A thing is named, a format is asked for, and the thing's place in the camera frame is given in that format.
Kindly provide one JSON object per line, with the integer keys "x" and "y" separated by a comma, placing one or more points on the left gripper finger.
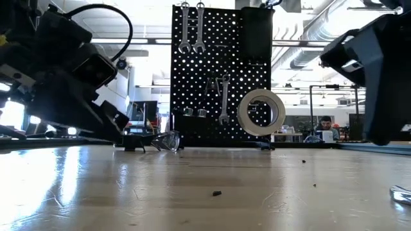
{"x": 116, "y": 117}
{"x": 86, "y": 125}

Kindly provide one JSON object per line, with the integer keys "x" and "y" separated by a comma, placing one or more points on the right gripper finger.
{"x": 388, "y": 90}

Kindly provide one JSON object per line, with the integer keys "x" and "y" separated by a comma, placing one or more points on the black grey tape measure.
{"x": 133, "y": 142}

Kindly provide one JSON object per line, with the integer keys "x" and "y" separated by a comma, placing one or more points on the small chrome socket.
{"x": 188, "y": 111}

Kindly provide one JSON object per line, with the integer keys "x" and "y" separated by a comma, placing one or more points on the chrome combination wrench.
{"x": 185, "y": 29}
{"x": 224, "y": 99}
{"x": 401, "y": 195}
{"x": 200, "y": 29}

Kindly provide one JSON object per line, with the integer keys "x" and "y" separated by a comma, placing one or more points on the white tape roll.
{"x": 243, "y": 115}

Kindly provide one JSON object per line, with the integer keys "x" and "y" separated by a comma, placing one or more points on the black computer monitor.
{"x": 147, "y": 110}

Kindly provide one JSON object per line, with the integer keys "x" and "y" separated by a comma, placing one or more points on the small black perforated panel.
{"x": 356, "y": 128}

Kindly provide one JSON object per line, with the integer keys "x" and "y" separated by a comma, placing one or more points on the black round ceiling fixture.
{"x": 121, "y": 63}

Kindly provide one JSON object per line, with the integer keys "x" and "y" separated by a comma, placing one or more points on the clear black safety glasses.
{"x": 167, "y": 141}

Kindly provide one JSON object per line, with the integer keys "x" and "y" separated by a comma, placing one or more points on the black tubular stand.
{"x": 311, "y": 109}

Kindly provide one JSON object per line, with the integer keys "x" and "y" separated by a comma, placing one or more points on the person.
{"x": 326, "y": 123}

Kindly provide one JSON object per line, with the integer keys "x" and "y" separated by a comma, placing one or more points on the white bucket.
{"x": 328, "y": 136}

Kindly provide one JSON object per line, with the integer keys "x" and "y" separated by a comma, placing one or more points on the black socket holder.
{"x": 192, "y": 128}

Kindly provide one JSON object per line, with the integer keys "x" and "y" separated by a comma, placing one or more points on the black pegboard bin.
{"x": 257, "y": 32}

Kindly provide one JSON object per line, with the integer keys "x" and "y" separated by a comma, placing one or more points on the chrome loop pegboard hook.
{"x": 210, "y": 84}

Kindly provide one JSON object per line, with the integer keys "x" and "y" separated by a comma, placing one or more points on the black metal pegboard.
{"x": 224, "y": 32}

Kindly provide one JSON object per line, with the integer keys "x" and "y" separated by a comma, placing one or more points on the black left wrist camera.
{"x": 94, "y": 70}

